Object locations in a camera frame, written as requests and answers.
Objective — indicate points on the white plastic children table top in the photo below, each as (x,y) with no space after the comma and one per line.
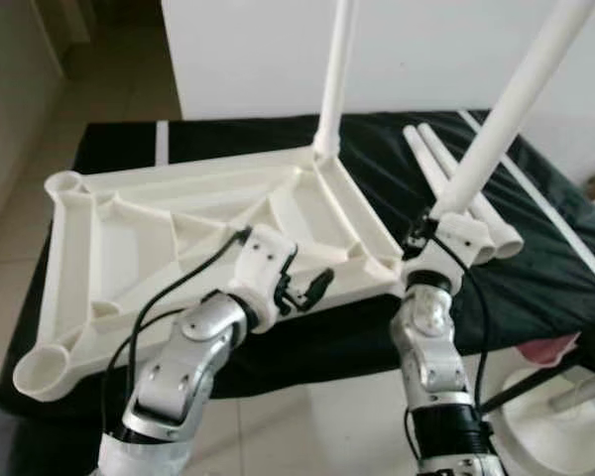
(159,238)

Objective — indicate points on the white plastic table leg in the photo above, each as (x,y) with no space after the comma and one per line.
(423,151)
(339,69)
(442,149)
(521,99)

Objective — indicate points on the black table cloth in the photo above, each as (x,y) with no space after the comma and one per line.
(278,367)

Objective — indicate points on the pink cloth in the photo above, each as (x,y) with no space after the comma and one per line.
(550,349)

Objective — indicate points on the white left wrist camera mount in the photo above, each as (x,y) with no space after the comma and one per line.
(263,258)

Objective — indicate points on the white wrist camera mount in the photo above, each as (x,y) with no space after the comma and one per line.
(461,233)
(263,258)

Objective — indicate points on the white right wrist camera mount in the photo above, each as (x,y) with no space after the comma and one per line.
(461,233)

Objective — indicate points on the black metal table frame leg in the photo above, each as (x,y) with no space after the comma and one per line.
(506,392)

